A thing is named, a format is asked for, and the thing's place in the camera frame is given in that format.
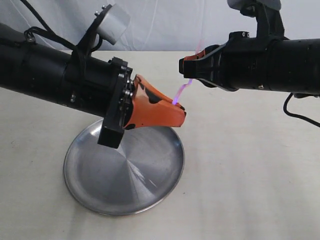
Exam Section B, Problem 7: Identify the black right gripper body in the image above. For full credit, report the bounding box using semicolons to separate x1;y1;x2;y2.
178;31;250;92

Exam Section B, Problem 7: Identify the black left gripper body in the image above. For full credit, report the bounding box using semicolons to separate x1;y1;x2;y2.
97;57;133;148

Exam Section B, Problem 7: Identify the pink plastic straw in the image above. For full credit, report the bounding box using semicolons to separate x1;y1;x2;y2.
172;38;204;105

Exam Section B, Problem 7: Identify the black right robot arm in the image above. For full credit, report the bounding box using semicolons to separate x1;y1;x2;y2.
178;31;320;96

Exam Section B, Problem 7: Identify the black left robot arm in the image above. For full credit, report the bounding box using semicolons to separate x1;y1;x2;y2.
0;24;187;149

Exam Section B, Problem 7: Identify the white backdrop cloth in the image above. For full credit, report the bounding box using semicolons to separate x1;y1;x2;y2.
0;0;320;52

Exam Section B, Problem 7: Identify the round stainless steel plate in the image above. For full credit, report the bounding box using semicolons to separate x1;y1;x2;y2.
62;120;185;216

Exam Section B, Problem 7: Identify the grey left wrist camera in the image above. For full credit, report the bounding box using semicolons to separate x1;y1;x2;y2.
94;4;131;45

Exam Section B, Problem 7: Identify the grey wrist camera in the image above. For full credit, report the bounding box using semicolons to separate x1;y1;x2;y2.
94;4;131;45
227;0;288;40

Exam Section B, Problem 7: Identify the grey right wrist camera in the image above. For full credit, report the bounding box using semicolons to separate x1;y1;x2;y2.
227;0;288;40

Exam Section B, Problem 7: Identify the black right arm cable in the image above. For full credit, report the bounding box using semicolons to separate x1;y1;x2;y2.
282;92;320;127

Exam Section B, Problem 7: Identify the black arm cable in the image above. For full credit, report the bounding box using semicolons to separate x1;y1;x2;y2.
19;0;101;76
282;92;320;127

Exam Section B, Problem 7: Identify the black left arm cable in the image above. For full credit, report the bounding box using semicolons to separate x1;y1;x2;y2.
19;0;101;76

